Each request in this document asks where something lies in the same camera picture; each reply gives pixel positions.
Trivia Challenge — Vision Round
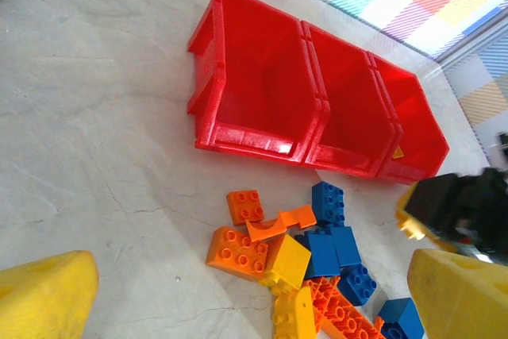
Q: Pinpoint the red plastic storage bin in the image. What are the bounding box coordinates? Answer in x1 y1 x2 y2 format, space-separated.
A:
187 0 331 168
301 20 404 178

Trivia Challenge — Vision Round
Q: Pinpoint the yellow lego brick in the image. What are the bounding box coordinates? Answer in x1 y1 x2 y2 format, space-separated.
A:
257 233 313 297

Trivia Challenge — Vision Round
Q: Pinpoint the small orange square lego brick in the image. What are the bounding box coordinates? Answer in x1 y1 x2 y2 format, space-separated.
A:
225 189 266 227

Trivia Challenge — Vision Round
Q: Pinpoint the orange six-stud lego brick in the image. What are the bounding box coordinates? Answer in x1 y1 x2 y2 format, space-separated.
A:
204 225 270 283

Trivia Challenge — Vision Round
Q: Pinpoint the aluminium frame post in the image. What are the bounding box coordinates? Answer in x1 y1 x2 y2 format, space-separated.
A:
435 9 508 74

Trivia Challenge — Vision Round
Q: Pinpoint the orange arch lego piece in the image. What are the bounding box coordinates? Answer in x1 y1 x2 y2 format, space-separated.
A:
244 204 318 242

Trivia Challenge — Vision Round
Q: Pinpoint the yellow curved lego piece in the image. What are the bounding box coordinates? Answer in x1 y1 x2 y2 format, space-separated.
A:
271 285 319 339

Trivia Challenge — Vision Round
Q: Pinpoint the red bin with yellow sticker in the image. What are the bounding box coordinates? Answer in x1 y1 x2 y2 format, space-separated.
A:
367 51 451 186

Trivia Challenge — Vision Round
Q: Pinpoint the blue lego brick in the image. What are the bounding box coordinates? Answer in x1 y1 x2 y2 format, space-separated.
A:
310 180 347 229
293 226 342 280
329 225 364 269
374 297 426 339
336 263 379 308

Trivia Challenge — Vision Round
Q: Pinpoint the orange lattice lego plate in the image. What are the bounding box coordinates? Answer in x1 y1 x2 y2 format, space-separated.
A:
302 275 387 339

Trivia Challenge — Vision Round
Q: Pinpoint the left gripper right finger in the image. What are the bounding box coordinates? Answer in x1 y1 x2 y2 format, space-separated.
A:
407 248 508 339

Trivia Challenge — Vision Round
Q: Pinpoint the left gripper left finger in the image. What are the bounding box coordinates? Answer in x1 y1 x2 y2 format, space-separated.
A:
0 250 100 339

